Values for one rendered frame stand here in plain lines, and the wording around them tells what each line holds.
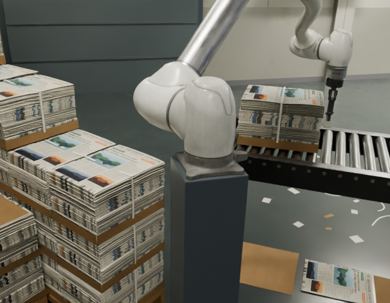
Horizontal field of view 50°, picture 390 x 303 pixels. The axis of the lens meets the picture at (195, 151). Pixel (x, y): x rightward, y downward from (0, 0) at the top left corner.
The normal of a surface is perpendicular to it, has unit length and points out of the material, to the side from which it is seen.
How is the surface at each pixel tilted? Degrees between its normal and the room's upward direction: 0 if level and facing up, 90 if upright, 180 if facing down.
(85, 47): 90
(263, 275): 0
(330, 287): 1
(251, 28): 90
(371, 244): 0
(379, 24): 90
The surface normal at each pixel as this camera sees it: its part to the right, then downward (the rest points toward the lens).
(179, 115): -0.73, 0.16
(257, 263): 0.03, -0.91
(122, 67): 0.27, 0.40
